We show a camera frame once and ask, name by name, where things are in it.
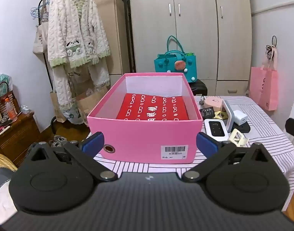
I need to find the wooden nightstand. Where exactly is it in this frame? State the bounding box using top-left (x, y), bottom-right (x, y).
top-left (0, 111), bottom-right (40, 167)

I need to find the white device with black screen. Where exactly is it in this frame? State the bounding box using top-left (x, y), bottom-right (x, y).
top-left (222, 100), bottom-right (234, 132)

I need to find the cream hair claw clip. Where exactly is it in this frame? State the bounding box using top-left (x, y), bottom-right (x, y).
top-left (228, 128), bottom-right (249, 147)

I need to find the white charger cube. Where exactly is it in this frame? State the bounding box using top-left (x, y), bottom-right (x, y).
top-left (233, 110), bottom-right (248, 126)

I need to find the black clothes rack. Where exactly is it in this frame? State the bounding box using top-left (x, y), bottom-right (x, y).
top-left (37, 0), bottom-right (73, 135)

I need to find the pink paper shopping bag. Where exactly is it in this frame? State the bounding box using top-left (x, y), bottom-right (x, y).
top-left (249, 45), bottom-right (278, 111)

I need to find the cream knitted panda cardigan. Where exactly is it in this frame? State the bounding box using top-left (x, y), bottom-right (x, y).
top-left (47, 0), bottom-right (110, 110)

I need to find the red patterned bag in box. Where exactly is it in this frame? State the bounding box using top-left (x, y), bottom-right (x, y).
top-left (116, 93), bottom-right (189, 121)

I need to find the canvas tote bag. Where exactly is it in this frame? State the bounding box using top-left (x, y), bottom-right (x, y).
top-left (33, 0), bottom-right (48, 54)

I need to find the white black wifi router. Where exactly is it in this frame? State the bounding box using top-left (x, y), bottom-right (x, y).
top-left (204, 119), bottom-right (229, 142)

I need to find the black battery pack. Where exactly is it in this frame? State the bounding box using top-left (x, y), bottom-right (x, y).
top-left (200, 107), bottom-right (215, 120)

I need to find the brown paper bag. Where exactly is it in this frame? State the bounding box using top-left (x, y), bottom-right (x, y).
top-left (76, 86), bottom-right (108, 126)

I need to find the orange drink bottle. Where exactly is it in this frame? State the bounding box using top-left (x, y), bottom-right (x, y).
top-left (5, 98), bottom-right (17, 121)

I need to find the pink cardboard storage box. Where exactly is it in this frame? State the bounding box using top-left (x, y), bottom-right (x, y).
top-left (87, 73), bottom-right (203, 164)

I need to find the teal felt handbag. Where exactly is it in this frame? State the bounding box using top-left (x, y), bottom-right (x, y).
top-left (154, 35), bottom-right (198, 83)

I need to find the beige wardrobe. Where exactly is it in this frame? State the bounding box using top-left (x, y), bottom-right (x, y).
top-left (95, 0), bottom-right (252, 95)

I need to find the pink round compact case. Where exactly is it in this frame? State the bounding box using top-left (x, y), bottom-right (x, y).
top-left (203, 96), bottom-right (223, 111)

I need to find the black suitcase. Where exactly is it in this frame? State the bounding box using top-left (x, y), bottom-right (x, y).
top-left (189, 79), bottom-right (208, 96)

